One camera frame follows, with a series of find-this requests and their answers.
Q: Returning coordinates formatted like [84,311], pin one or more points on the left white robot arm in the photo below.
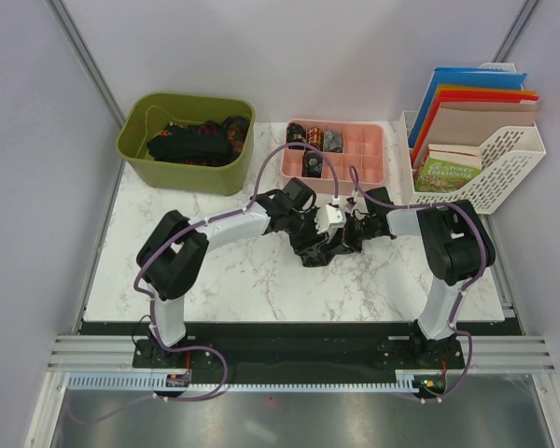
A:
[172,257]

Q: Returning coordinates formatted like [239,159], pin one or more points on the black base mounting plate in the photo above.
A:
[201,332]

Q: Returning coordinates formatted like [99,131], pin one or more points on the pink compartment organizer tray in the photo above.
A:
[363,148]

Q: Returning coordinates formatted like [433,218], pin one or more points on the beige folder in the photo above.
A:
[471,123]

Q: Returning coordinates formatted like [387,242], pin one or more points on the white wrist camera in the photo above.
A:
[329,217]
[351,201]

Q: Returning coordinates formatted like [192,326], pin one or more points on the rolled dark blue tie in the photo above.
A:
[312,164]

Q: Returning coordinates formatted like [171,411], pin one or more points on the orange folder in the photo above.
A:
[453,93]

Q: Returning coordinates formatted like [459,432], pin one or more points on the dark green leaf-patterned tie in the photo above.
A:
[320,251]

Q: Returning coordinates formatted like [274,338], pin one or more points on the white perforated file holder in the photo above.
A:
[509,155]

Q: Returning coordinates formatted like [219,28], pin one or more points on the rolled red orange tie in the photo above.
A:
[315,137]

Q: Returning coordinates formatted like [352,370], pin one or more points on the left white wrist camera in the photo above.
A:
[329,217]

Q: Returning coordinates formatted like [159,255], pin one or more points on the pile of dark ties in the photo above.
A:
[210,143]

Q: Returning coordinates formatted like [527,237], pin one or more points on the rolled grey tie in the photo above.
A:
[333,142]

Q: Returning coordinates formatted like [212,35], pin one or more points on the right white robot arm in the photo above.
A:
[457,251]

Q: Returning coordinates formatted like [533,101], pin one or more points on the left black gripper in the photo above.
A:
[313,239]

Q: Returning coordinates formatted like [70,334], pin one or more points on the aluminium frame rail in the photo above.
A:
[482,354]

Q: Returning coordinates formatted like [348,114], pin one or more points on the red folder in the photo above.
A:
[467,117]

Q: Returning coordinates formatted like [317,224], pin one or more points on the green treehouse book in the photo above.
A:
[447,168]

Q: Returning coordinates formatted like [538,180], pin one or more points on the blue folder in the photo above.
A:
[478,77]

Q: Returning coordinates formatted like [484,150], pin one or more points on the rolled dark patterned tie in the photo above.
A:
[296,136]

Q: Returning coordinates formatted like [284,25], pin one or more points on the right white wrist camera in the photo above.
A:
[351,201]

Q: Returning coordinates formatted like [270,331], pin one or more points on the olive green plastic bin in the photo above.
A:
[153,112]

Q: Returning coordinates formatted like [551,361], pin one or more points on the white slotted cable duct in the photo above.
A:
[166,382]

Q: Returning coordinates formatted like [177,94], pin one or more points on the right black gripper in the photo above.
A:
[347,238]

